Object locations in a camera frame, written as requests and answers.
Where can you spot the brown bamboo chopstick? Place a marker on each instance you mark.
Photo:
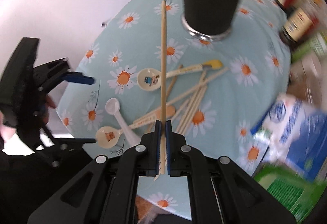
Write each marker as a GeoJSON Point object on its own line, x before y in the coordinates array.
{"type": "Point", "coordinates": [170, 87]}

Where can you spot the green package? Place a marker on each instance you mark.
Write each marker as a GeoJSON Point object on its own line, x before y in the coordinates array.
{"type": "Point", "coordinates": [296, 194]}

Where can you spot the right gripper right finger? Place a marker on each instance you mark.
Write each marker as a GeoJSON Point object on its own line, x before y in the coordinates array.
{"type": "Point", "coordinates": [176, 164]}

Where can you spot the bamboo chopstick long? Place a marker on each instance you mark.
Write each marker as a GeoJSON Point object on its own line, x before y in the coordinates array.
{"type": "Point", "coordinates": [196, 87]}

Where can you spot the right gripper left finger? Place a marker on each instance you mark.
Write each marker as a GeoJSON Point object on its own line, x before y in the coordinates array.
{"type": "Point", "coordinates": [149, 164]}

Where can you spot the person's left hand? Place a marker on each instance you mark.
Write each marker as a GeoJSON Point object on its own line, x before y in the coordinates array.
{"type": "Point", "coordinates": [7, 132]}

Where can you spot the white plastic spoon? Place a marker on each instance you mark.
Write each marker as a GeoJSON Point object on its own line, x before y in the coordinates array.
{"type": "Point", "coordinates": [112, 107]}

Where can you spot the dark soy sauce bottle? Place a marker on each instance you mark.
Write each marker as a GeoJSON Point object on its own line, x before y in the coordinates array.
{"type": "Point", "coordinates": [298, 26]}

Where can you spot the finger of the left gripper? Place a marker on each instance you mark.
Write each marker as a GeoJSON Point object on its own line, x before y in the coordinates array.
{"type": "Point", "coordinates": [77, 77]}
{"type": "Point", "coordinates": [75, 141]}

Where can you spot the cream cartoon spoon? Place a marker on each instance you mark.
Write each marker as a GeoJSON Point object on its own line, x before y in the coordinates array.
{"type": "Point", "coordinates": [107, 137]}

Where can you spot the blue white salt bag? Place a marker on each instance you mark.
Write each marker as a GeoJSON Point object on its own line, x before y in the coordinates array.
{"type": "Point", "coordinates": [295, 133]}

